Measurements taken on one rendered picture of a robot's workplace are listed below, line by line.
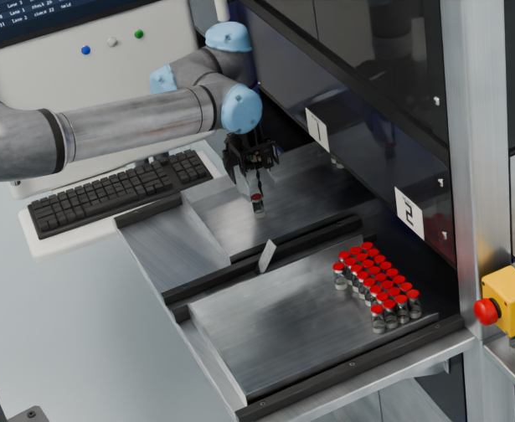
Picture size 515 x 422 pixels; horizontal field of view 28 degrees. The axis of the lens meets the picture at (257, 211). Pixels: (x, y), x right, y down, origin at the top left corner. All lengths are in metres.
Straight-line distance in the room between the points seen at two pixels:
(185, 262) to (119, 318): 1.36
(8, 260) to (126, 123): 2.19
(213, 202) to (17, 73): 0.52
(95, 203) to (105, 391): 0.91
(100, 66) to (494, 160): 1.07
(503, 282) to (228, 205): 0.70
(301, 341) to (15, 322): 1.81
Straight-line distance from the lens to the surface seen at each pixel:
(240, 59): 1.82
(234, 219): 2.05
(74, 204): 2.32
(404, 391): 2.14
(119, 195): 2.31
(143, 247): 2.03
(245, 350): 1.75
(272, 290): 1.85
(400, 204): 1.77
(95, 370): 3.15
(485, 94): 1.46
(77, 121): 1.54
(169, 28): 2.34
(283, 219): 2.02
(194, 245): 2.00
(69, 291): 3.48
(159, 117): 1.60
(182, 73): 1.76
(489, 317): 1.57
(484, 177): 1.53
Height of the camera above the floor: 2.04
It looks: 34 degrees down
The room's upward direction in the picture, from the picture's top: 11 degrees counter-clockwise
